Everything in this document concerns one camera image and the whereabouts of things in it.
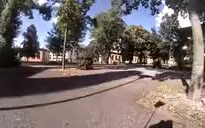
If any pale building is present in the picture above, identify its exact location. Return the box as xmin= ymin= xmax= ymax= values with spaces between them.
xmin=104 ymin=49 xmax=178 ymax=67

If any dark bush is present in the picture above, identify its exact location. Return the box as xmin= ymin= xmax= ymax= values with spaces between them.
xmin=77 ymin=54 xmax=96 ymax=71

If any row of trees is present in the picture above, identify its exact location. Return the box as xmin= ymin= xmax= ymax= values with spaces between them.
xmin=89 ymin=9 xmax=192 ymax=68

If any tree with thin trunk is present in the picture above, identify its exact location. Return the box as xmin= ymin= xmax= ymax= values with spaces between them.
xmin=45 ymin=0 xmax=95 ymax=71

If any dark kerb line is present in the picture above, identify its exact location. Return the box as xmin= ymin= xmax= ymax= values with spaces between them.
xmin=0 ymin=75 xmax=148 ymax=112

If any grey asphalt path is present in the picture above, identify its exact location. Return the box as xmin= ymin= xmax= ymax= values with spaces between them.
xmin=0 ymin=76 xmax=178 ymax=128

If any grey paved area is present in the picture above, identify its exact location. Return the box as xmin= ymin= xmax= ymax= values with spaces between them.
xmin=0 ymin=65 xmax=168 ymax=110

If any reddish building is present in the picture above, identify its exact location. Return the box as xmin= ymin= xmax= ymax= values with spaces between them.
xmin=22 ymin=47 xmax=52 ymax=64

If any dark round tree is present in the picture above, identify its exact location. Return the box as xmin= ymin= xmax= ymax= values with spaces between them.
xmin=21 ymin=23 xmax=42 ymax=58

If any dry leaf-strewn ground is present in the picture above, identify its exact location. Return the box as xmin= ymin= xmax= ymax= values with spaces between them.
xmin=135 ymin=77 xmax=205 ymax=128

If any tree with thick pale trunk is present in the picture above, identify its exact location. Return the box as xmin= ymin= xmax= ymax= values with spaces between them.
xmin=163 ymin=0 xmax=205 ymax=103

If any large dark tree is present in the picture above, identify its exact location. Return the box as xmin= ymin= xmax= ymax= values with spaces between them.
xmin=0 ymin=0 xmax=36 ymax=68

